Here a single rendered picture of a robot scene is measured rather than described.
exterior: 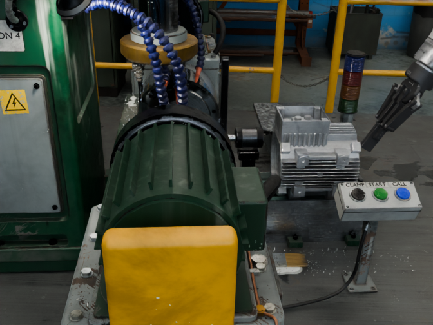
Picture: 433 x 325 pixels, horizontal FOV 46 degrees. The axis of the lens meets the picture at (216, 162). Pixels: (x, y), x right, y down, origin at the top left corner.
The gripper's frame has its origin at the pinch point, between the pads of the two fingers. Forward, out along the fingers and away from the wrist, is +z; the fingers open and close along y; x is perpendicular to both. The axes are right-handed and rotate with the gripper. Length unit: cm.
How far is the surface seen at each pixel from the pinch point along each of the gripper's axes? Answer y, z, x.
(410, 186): 18.9, 1.6, 3.5
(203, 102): -26.9, 21.4, -35.3
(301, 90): -339, 62, 113
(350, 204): 22.7, 10.3, -8.1
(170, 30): -3, 3, -56
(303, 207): 1.8, 24.7, -4.5
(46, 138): 12, 33, -69
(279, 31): -224, 14, 30
